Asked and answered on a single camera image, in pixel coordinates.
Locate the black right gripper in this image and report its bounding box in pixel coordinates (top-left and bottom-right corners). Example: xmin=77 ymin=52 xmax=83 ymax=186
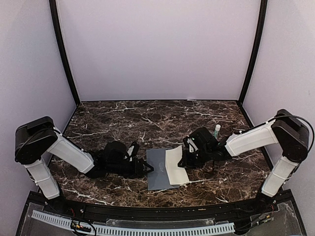
xmin=177 ymin=147 xmax=211 ymax=169

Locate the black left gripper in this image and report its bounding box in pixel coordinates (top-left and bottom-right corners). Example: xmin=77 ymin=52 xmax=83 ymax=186
xmin=107 ymin=158 xmax=154 ymax=179

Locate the white paper sheet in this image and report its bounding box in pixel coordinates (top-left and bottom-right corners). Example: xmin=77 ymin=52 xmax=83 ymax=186
xmin=165 ymin=146 xmax=189 ymax=185

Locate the blue-grey envelope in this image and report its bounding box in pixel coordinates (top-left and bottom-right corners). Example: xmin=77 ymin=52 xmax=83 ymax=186
xmin=146 ymin=148 xmax=179 ymax=191

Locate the green white glue stick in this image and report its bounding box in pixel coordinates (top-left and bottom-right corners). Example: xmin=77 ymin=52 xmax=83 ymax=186
xmin=214 ymin=124 xmax=221 ymax=139

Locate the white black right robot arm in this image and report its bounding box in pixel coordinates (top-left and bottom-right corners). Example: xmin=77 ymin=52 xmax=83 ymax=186
xmin=178 ymin=109 xmax=315 ymax=213

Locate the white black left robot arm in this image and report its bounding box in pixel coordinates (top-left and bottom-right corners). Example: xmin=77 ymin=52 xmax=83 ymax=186
xmin=15 ymin=116 xmax=154 ymax=214

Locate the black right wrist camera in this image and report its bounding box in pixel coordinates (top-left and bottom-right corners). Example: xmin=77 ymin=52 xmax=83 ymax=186
xmin=183 ymin=137 xmax=199 ymax=153

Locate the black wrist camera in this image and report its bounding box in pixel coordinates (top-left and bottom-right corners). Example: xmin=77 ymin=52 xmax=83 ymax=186
xmin=183 ymin=137 xmax=199 ymax=153
xmin=125 ymin=141 xmax=140 ymax=160

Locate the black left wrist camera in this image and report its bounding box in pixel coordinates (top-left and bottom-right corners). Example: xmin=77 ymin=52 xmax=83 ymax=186
xmin=125 ymin=141 xmax=140 ymax=160

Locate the black front table rail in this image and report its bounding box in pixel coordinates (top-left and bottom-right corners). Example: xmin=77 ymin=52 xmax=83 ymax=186
xmin=46 ymin=194 xmax=274 ymax=223

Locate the white slotted cable duct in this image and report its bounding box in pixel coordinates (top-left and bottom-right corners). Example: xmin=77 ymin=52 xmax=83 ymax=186
xmin=31 ymin=210 xmax=235 ymax=236

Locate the black right frame post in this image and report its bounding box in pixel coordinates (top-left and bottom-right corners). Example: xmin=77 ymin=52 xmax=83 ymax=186
xmin=238 ymin=0 xmax=268 ymax=107

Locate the black frame post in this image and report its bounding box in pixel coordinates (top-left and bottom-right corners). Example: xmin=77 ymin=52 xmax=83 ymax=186
xmin=49 ymin=0 xmax=81 ymax=106
xmin=238 ymin=0 xmax=268 ymax=107

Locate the black left frame post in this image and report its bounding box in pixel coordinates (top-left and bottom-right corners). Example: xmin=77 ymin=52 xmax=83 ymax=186
xmin=49 ymin=0 xmax=81 ymax=106

